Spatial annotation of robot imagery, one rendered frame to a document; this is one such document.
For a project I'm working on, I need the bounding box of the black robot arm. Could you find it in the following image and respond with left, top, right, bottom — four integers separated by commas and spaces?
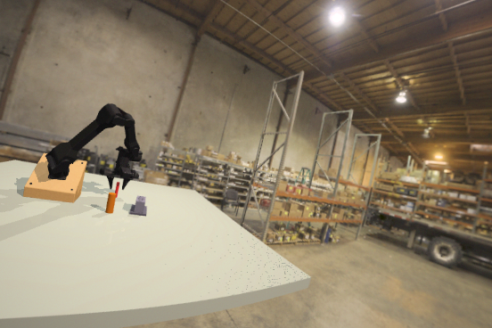
46, 103, 142, 180

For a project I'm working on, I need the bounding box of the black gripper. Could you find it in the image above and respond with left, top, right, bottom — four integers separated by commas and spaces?
100, 159, 139, 191

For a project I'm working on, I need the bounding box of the orange cylinder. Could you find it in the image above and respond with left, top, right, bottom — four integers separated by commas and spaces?
105, 193, 117, 213

